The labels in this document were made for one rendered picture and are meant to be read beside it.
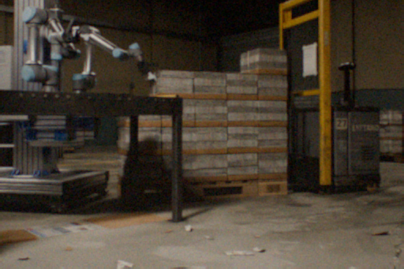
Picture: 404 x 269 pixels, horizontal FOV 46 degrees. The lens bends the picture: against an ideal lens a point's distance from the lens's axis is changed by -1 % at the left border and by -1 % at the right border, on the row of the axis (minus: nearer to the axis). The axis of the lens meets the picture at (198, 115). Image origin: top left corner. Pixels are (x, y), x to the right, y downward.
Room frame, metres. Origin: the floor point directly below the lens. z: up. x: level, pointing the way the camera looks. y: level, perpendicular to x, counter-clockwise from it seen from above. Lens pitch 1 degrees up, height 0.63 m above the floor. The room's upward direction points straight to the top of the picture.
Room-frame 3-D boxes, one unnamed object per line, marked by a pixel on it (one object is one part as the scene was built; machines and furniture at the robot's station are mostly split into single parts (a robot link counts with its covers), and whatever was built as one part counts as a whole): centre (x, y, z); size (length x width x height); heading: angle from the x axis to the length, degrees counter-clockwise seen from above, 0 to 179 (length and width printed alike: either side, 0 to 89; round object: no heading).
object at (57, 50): (3.29, 0.96, 1.11); 0.11 x 0.08 x 0.11; 143
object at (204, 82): (4.24, -0.04, 0.95); 0.38 x 0.29 x 0.23; 21
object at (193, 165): (4.19, 0.09, 0.42); 1.17 x 0.39 x 0.83; 110
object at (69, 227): (2.88, 0.82, 0.00); 0.37 x 0.29 x 0.01; 131
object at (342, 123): (4.72, -1.34, 0.40); 0.69 x 0.55 x 0.80; 20
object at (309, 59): (4.60, -1.01, 1.27); 0.57 x 0.01 x 0.65; 20
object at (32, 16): (3.44, 1.18, 1.19); 0.15 x 0.12 x 0.55; 143
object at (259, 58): (4.44, -0.59, 0.65); 0.39 x 0.30 x 1.29; 20
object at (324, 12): (4.29, -1.11, 0.97); 0.09 x 0.09 x 1.75; 20
